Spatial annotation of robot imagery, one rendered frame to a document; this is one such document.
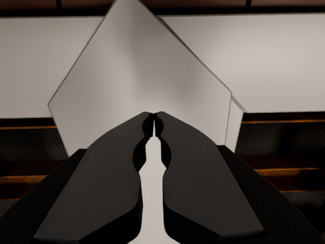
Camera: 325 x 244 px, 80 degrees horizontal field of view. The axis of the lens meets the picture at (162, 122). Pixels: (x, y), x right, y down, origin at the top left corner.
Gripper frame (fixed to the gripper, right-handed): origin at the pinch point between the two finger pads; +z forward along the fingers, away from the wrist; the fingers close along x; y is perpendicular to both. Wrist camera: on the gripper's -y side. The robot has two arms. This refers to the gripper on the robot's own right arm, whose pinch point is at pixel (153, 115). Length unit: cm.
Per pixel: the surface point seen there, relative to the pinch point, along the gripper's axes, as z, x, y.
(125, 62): 7.0, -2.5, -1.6
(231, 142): 7.1, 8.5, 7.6
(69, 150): 7.0, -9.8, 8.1
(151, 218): 7.0, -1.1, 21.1
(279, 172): 25, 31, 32
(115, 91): 7.0, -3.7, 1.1
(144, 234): 7.0, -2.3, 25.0
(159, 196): 7.0, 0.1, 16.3
